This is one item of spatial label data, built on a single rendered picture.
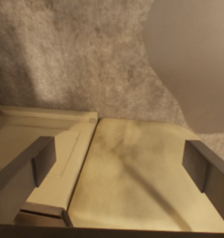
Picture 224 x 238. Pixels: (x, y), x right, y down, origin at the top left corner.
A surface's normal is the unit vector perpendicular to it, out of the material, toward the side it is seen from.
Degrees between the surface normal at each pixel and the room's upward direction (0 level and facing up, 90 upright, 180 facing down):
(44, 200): 90
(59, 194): 90
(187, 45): 0
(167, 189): 90
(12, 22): 0
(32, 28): 0
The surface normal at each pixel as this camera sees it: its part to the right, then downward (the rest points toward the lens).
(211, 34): -0.16, 0.63
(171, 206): 0.01, -0.77
